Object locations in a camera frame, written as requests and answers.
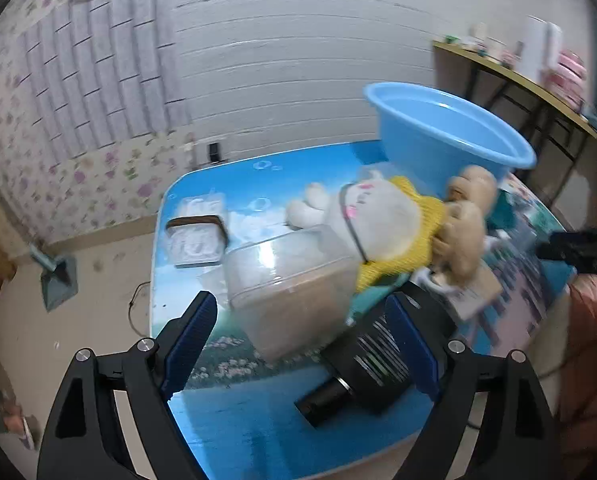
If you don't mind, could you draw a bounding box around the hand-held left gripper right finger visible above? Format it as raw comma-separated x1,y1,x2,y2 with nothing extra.
384,292,561,480

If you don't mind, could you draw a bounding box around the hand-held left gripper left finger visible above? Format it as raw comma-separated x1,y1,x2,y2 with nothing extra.
37,290,218,480

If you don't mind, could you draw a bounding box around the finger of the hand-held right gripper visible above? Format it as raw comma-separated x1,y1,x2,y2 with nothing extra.
535,227,597,276

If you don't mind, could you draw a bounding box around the black cylindrical bottle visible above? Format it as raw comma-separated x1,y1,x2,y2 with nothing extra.
293,282,459,428

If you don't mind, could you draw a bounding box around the yellow tissue pack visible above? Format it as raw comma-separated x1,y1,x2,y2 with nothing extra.
443,260,501,321

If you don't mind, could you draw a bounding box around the clear plastic box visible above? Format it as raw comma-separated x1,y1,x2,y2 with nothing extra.
223,225,361,361

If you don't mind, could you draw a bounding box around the white plush toy yellow mesh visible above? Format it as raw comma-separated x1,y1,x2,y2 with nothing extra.
284,164,499,293

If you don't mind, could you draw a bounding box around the blue plastic basin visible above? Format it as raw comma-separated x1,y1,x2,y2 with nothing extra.
363,81,537,196

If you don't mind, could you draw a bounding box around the pink cloth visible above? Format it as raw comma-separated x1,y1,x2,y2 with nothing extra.
568,275,597,411

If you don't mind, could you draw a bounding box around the cotton pad pack brown band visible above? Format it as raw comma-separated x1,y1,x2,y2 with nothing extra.
166,195,229,268

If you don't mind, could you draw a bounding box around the wooden side table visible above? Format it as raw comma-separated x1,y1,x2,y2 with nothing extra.
432,40,597,211

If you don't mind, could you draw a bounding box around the pink box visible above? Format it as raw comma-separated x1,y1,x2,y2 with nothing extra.
548,50,589,111

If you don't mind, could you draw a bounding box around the white electric kettle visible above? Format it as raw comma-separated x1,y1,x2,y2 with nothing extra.
521,15,564,86

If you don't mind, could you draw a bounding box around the black floor cable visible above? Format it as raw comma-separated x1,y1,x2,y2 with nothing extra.
128,282,154,336

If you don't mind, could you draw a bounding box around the grey dustpan long handle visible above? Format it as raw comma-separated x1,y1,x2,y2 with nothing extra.
0,157,79,311

